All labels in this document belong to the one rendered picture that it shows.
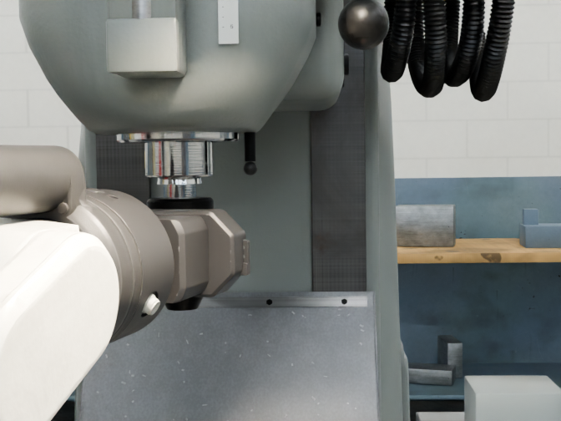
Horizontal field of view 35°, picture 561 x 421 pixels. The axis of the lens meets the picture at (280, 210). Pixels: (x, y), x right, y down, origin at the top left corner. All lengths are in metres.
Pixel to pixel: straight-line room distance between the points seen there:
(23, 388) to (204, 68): 0.25
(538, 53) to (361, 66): 4.02
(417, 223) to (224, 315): 3.37
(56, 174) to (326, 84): 0.33
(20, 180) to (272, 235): 0.61
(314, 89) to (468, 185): 4.17
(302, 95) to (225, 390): 0.37
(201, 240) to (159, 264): 0.06
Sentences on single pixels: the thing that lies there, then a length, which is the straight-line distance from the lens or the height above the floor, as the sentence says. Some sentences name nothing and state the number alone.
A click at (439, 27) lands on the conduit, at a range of 0.84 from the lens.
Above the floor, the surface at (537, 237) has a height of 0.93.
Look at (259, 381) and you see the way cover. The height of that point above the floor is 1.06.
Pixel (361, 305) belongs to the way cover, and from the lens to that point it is 1.00.
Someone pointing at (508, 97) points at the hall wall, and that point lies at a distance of 4.95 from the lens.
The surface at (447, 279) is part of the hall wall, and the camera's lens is 4.91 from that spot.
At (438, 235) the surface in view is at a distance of 4.33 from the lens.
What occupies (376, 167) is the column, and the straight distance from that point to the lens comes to 1.01.
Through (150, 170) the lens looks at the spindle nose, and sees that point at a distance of 0.63.
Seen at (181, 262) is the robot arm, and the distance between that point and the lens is 0.54.
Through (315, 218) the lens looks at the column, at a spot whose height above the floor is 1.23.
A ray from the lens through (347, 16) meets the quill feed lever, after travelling 0.53.
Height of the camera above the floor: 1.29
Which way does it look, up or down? 3 degrees down
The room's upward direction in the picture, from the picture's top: 1 degrees counter-clockwise
